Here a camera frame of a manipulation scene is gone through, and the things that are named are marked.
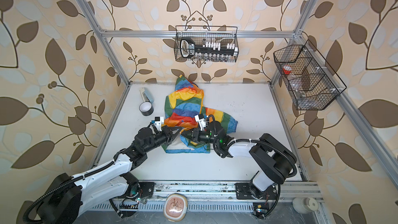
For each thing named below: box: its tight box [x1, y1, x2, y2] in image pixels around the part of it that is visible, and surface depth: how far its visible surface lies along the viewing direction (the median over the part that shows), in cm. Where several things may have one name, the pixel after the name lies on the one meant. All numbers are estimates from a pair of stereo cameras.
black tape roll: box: [138, 101, 154, 117], surface depth 107 cm
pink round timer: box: [163, 192, 189, 222], surface depth 69 cm
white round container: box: [292, 197, 319, 214], surface depth 65 cm
